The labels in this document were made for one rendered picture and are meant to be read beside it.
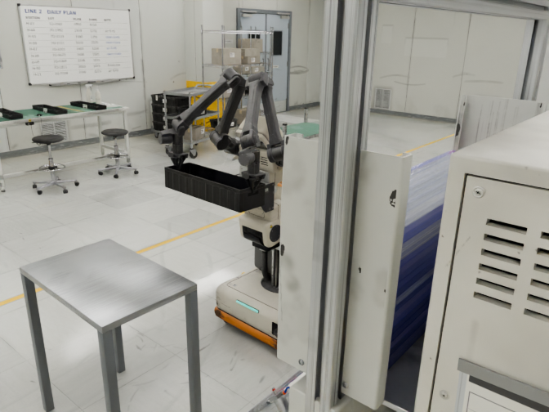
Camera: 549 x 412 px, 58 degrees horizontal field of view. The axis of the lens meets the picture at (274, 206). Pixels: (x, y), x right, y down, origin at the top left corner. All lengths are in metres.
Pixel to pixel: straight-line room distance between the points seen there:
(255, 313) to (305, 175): 2.46
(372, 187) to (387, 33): 11.60
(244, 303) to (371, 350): 2.47
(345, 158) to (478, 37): 10.82
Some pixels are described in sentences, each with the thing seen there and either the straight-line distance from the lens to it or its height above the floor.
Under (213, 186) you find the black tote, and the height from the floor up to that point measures 1.11.
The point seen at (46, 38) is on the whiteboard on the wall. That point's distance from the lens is 8.25.
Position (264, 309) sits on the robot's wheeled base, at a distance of 2.98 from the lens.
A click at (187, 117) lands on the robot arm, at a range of 2.64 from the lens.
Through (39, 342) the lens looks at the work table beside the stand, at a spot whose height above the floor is 0.40.
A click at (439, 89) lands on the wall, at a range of 11.60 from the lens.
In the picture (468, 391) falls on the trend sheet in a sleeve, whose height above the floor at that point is 1.46.
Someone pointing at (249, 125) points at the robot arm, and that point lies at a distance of 2.32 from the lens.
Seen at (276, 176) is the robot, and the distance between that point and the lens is 2.78.
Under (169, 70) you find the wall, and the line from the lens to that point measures 9.50.
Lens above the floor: 1.83
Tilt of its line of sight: 20 degrees down
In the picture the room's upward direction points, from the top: 1 degrees clockwise
